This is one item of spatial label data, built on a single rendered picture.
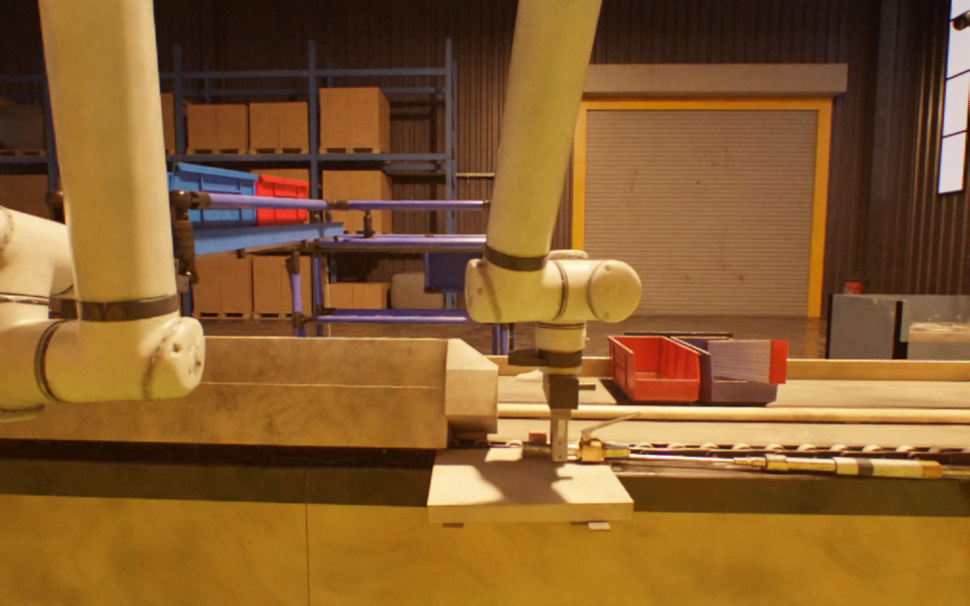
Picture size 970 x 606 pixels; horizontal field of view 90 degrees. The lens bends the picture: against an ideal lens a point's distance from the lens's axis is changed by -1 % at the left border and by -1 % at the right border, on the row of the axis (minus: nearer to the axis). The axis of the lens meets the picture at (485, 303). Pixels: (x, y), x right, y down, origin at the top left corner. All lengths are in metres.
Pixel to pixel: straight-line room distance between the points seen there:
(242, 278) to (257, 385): 10.11
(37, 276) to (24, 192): 13.22
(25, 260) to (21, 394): 0.14
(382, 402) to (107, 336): 0.48
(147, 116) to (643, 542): 0.96
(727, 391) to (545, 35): 1.15
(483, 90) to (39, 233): 11.38
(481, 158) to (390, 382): 10.68
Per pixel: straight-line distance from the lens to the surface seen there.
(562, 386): 0.81
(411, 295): 9.96
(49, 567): 1.35
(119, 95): 0.59
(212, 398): 1.05
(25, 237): 0.69
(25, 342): 0.65
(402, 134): 11.85
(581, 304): 0.69
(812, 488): 1.09
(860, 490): 1.14
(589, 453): 0.91
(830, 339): 6.10
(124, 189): 0.58
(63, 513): 1.29
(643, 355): 1.77
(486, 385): 0.87
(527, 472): 0.87
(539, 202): 0.60
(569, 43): 0.58
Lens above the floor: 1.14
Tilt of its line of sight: 5 degrees down
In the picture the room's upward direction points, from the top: straight up
